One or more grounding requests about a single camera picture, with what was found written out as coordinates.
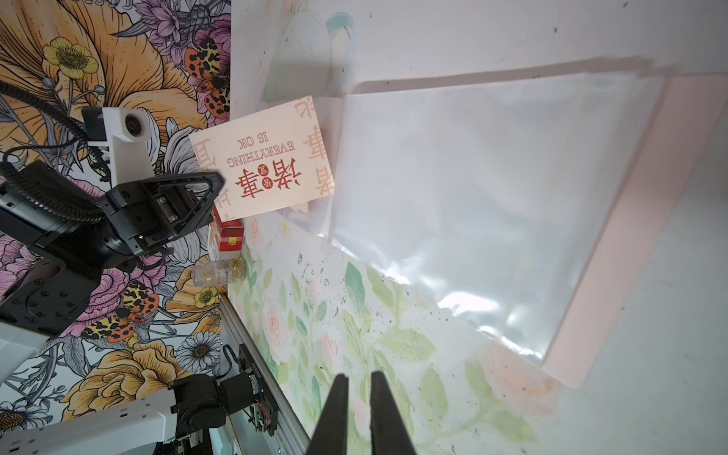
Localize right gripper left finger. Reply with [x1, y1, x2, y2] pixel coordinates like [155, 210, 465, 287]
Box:
[305, 373, 349, 455]

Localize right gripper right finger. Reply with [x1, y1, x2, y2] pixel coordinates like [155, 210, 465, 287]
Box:
[370, 371, 416, 455]

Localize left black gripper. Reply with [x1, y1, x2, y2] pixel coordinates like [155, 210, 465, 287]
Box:
[0, 160, 227, 286]

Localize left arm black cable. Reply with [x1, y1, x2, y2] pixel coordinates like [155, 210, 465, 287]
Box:
[0, 78, 115, 224]

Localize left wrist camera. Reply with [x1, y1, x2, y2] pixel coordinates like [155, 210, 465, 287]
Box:
[82, 107, 155, 188]

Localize pale card red characters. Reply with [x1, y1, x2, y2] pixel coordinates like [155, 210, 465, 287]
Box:
[190, 96, 335, 222]

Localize pink elephant photo album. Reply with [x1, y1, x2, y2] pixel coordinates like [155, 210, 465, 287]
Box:
[308, 71, 727, 388]

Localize red box at left edge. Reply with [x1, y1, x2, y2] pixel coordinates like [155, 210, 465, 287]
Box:
[210, 209, 245, 260]

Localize aluminium front rail frame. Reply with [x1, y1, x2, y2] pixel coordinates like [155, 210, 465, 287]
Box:
[220, 297, 310, 454]

